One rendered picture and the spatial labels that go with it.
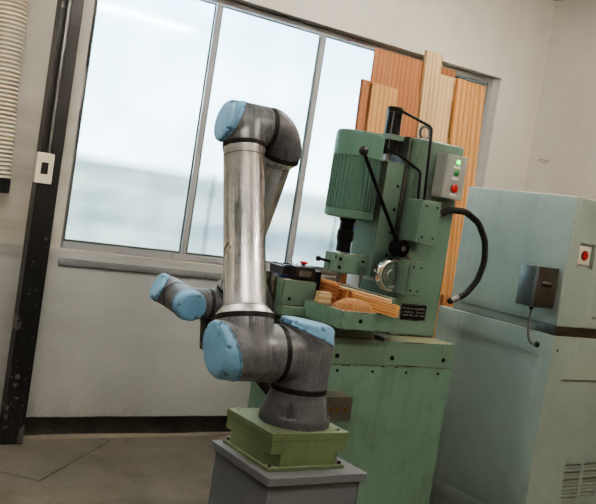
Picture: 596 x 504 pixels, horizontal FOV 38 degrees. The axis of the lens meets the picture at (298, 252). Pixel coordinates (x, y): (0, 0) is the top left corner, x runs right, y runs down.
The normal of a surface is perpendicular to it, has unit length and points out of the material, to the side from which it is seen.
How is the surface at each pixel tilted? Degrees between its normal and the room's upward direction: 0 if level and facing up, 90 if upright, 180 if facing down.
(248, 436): 90
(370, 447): 90
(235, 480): 90
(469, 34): 90
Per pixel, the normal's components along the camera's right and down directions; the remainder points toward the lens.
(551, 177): -0.83, -0.10
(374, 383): 0.53, 0.13
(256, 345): 0.52, -0.20
